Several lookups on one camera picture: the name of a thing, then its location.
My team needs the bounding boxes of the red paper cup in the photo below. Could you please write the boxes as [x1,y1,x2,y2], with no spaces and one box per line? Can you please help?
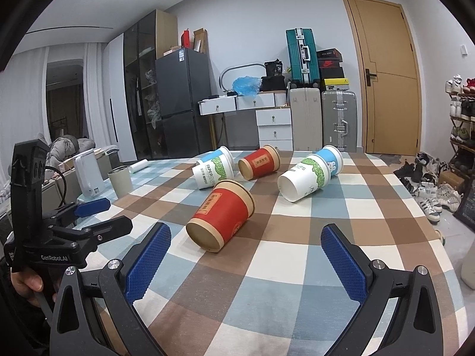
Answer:
[186,179,255,252]
[238,145,281,181]

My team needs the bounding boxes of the right white green paper cup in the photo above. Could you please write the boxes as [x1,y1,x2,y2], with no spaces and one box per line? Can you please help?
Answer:
[277,154,331,203]

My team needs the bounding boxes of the white green paper cup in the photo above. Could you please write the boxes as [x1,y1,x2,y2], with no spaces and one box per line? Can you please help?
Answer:
[192,145,234,190]
[277,154,331,203]

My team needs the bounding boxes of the left white green paper cup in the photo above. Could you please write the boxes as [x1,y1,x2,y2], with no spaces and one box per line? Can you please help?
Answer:
[192,145,234,190]

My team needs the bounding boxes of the right blue white paper cup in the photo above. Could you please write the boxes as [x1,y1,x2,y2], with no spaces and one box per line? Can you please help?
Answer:
[316,145,344,177]

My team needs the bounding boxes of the left hand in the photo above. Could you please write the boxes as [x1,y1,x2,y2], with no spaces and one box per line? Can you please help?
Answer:
[10,268,43,307]

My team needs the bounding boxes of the white appliance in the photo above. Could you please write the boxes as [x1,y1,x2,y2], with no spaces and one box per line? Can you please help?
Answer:
[74,150,105,198]

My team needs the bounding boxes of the beige tumbler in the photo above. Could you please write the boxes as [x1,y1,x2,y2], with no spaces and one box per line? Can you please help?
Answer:
[108,166,134,199]

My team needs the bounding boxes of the paper towel roll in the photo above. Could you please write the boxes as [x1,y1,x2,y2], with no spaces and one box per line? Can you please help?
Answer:
[128,159,150,174]

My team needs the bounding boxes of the grey down jacket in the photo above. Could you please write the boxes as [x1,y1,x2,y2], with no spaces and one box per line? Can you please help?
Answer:
[46,135,96,169]

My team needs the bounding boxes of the plaid tablecloth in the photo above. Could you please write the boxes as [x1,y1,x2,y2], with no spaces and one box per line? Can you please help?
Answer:
[83,153,469,355]

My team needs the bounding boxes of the black refrigerator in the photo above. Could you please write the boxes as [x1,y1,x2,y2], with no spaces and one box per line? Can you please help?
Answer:
[155,48,212,158]

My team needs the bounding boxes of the silver suitcase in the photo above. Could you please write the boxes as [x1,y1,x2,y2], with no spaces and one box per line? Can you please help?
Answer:
[321,91,357,153]

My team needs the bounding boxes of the white drawer desk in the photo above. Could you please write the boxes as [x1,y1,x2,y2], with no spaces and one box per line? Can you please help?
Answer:
[198,90,294,151]

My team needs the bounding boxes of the beige suitcase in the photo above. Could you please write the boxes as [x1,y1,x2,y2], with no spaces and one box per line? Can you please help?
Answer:
[290,88,323,152]

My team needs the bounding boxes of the black glass cabinet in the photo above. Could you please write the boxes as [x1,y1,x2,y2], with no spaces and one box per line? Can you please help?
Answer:
[123,10,177,160]

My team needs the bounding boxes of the oval mirror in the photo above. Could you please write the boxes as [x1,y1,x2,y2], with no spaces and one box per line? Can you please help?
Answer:
[218,62,266,93]

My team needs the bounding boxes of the blue plastic bag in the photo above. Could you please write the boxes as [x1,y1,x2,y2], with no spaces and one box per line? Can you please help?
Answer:
[232,76,262,96]

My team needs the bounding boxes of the shoe rack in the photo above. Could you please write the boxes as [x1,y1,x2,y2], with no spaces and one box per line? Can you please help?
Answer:
[444,74,475,179]

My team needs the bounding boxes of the wooden door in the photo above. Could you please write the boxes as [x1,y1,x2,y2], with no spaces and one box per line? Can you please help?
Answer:
[343,0,422,156]

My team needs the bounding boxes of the stacked shoe boxes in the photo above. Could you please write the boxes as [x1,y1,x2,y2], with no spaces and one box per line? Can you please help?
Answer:
[316,48,349,91]

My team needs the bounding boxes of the black bag on desk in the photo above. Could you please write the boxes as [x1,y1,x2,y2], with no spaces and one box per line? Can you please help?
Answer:
[260,59,286,92]

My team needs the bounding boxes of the teal suitcase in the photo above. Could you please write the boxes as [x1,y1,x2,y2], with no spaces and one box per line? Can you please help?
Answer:
[286,28,320,88]

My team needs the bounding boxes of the black cable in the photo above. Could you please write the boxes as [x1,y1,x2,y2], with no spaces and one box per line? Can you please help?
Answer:
[43,165,68,216]

